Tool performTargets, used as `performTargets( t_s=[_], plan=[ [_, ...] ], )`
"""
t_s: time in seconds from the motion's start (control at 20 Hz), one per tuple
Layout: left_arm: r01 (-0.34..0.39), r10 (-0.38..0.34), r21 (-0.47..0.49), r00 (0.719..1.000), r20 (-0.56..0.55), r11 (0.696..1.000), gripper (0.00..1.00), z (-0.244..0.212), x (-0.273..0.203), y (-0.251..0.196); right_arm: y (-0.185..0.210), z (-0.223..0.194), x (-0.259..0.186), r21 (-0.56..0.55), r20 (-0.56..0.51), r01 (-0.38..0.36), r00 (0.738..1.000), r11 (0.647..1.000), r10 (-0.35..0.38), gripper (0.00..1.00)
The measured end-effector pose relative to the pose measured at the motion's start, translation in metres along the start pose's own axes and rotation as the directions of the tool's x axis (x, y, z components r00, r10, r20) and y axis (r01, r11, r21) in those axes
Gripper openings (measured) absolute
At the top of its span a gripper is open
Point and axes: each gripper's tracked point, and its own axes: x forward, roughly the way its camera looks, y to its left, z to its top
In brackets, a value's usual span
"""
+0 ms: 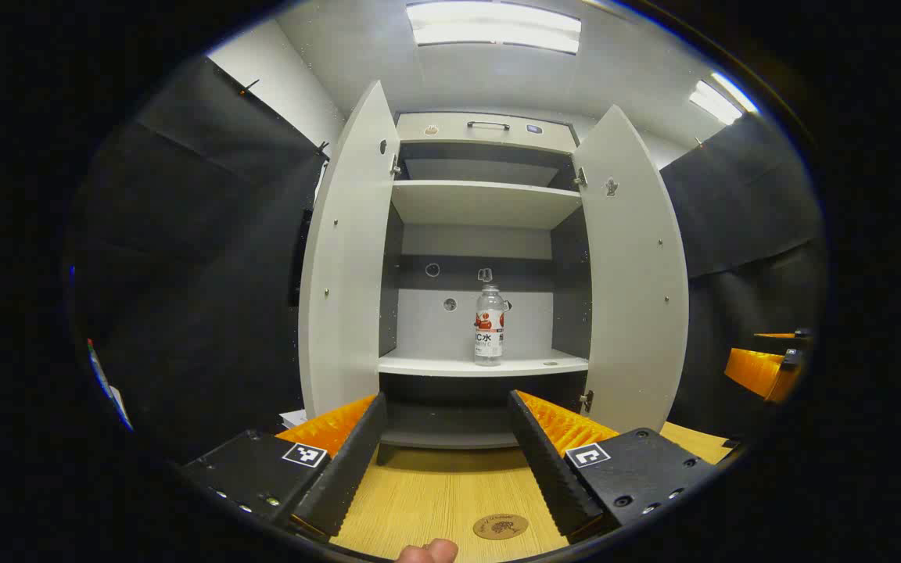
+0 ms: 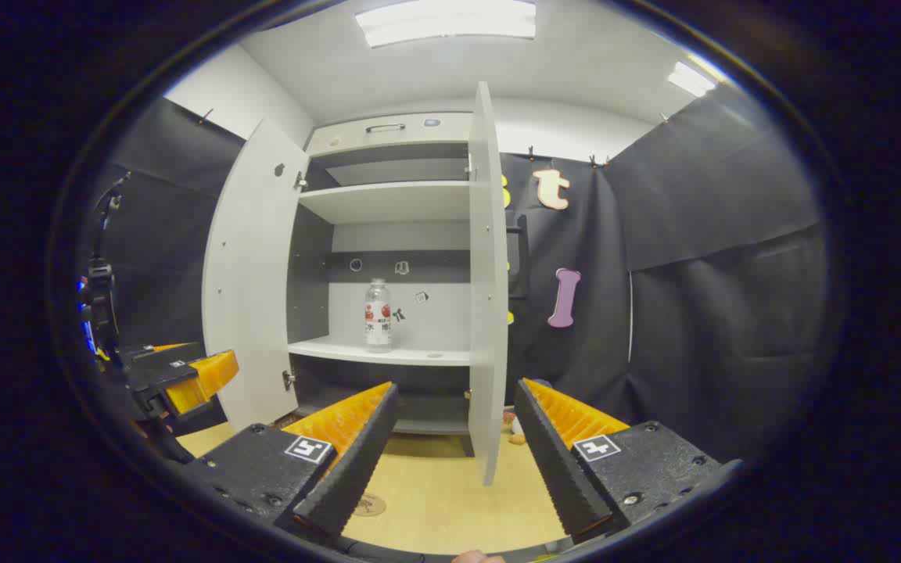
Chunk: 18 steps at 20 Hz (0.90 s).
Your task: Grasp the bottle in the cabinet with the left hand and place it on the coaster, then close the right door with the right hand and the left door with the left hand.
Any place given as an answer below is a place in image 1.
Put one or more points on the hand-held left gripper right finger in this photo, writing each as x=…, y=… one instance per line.
x=548, y=469

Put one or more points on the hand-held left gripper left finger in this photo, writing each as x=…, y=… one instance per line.
x=341, y=469

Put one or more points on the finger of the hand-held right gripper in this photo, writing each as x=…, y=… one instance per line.
x=755, y=371

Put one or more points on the round cork coaster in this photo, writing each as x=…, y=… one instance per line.
x=500, y=526

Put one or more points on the grey cabinet door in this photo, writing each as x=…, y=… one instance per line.
x=349, y=274
x=634, y=297

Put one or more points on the clear bottle with red label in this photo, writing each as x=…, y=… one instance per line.
x=488, y=324

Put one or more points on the grey cabinet with shelves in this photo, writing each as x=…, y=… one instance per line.
x=482, y=203

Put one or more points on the white book with portrait cover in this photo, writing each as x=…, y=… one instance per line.
x=294, y=418

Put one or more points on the white side table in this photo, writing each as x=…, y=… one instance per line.
x=120, y=408

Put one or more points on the black backdrop cloth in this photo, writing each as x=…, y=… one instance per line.
x=184, y=274

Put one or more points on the ceiling light panel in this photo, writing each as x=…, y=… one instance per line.
x=493, y=27
x=720, y=98

